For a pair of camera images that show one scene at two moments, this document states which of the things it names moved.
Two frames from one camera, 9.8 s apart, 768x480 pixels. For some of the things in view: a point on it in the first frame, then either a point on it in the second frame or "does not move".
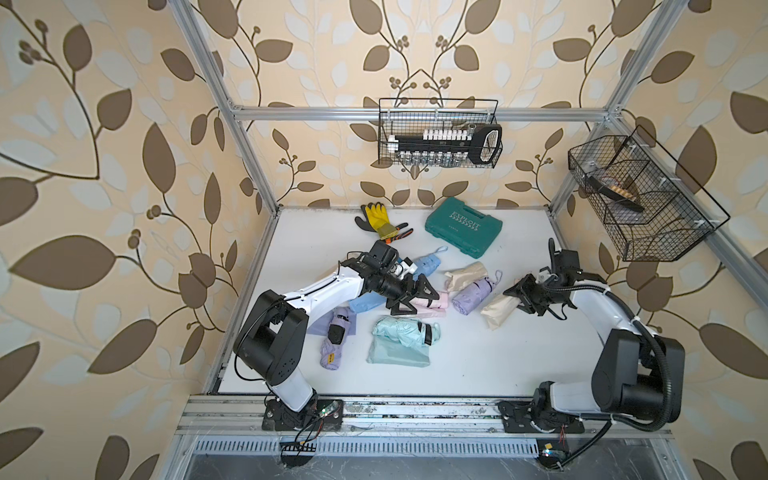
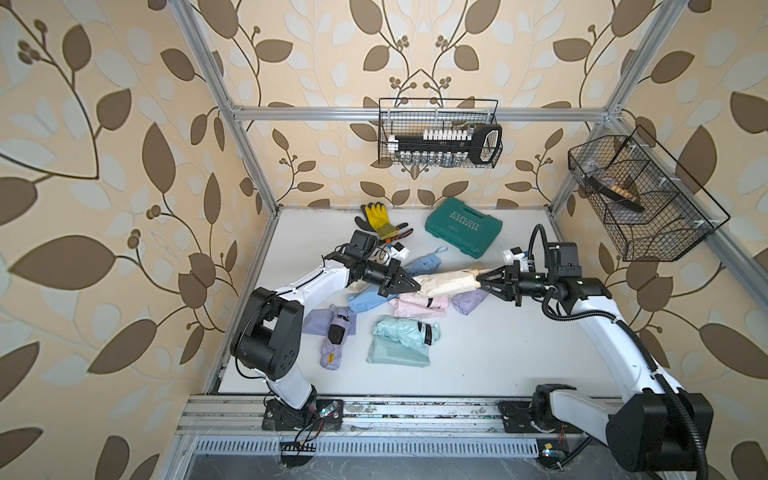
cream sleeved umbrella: (499, 311) → (445, 282)
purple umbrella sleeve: (321, 326) does not move
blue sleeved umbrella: (366, 301) does not move
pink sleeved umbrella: (431, 312) does not move
